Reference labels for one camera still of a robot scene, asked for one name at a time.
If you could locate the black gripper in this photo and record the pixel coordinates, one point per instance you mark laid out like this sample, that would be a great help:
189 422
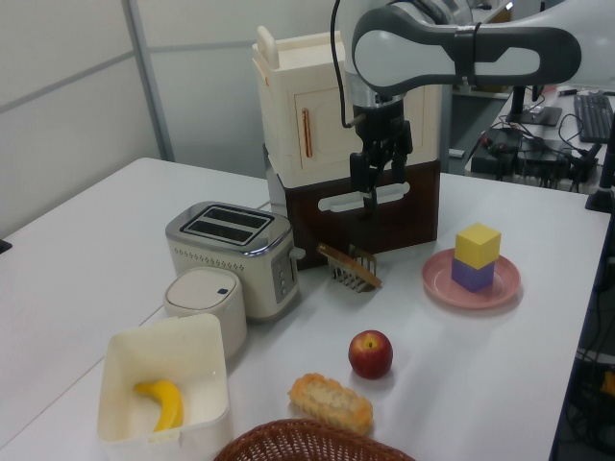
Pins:
384 125

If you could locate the yellow cube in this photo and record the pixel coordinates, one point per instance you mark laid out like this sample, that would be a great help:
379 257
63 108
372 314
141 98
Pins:
475 245

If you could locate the white grey Franka robot arm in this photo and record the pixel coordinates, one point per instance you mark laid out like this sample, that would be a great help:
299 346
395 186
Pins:
408 53

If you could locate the purple cube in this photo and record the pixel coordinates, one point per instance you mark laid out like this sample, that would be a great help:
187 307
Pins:
468 276

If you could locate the dark brown drawer base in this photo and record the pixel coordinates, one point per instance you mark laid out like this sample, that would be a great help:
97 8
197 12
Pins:
413 221

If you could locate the metal toast rack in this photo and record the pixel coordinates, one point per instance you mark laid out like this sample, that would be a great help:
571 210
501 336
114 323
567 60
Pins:
348 274

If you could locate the brown bread slice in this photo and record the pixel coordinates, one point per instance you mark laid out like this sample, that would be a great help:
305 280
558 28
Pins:
372 279

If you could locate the pink plate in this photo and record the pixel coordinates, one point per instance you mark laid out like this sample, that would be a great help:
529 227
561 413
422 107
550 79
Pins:
442 283

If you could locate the black monitor stand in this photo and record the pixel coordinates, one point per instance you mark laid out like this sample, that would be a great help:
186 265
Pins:
523 108

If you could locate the red apple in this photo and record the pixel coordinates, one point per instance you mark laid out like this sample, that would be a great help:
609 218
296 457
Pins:
370 355

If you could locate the silver cream two-slot toaster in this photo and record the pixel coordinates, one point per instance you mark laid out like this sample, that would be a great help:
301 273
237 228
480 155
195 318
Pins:
216 269

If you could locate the white lidded canister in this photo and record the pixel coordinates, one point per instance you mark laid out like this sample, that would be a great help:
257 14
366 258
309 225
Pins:
202 300

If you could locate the black keyboard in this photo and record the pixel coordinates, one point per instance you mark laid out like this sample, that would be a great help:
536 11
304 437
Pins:
596 117

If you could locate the long orange bread pastry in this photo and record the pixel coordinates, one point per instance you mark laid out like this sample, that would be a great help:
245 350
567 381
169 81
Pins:
331 401

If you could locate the brown wicker basket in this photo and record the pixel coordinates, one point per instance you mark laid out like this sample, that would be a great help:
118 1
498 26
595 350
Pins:
307 442

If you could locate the cream plastic bin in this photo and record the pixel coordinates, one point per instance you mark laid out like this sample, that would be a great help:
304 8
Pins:
158 346

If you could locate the yellow banana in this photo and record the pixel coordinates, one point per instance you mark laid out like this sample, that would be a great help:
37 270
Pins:
170 401

